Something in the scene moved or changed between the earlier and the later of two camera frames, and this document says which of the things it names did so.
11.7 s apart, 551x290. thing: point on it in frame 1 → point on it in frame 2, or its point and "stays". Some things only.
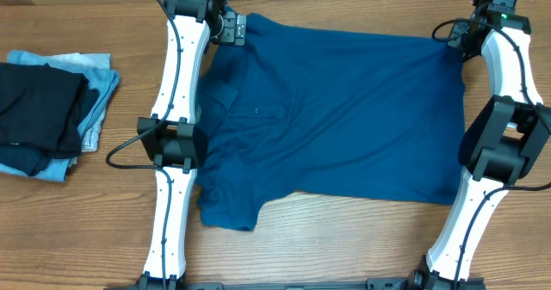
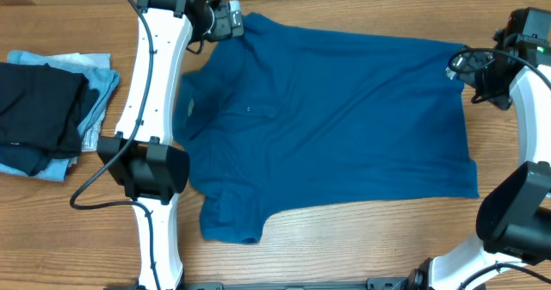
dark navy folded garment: [29, 161] stays
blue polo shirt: [362, 115] stays
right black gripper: [459, 38] → [480, 77]
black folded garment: [40, 107] stays
